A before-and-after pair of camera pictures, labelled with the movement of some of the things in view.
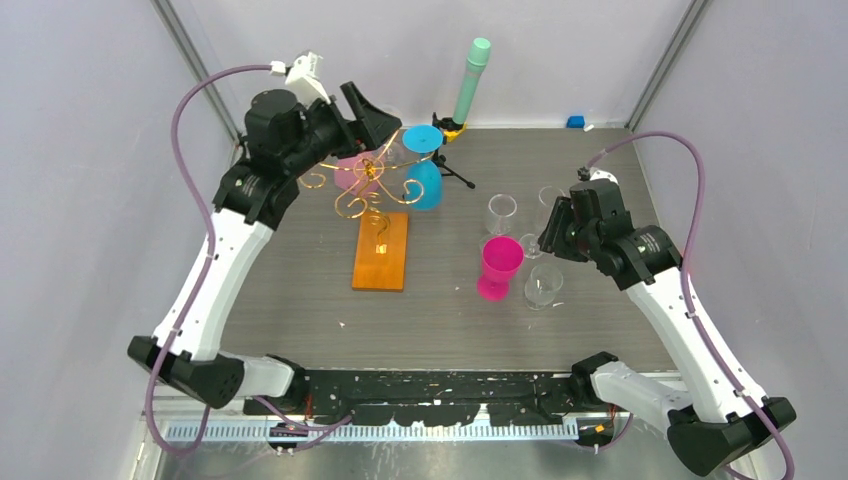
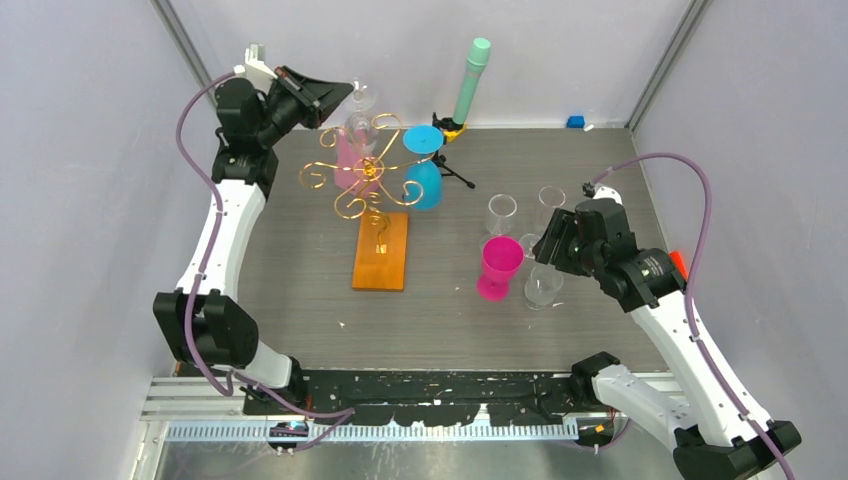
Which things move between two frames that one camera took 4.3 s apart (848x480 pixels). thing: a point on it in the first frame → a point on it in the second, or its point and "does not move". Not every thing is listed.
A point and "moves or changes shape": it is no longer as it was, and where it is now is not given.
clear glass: (389, 152) moves or changes shape
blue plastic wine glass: (425, 139) does not move
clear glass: (540, 288) does not move
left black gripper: (377, 125) → (324, 96)
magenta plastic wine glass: (502, 257) does not move
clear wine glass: (548, 199) does not move
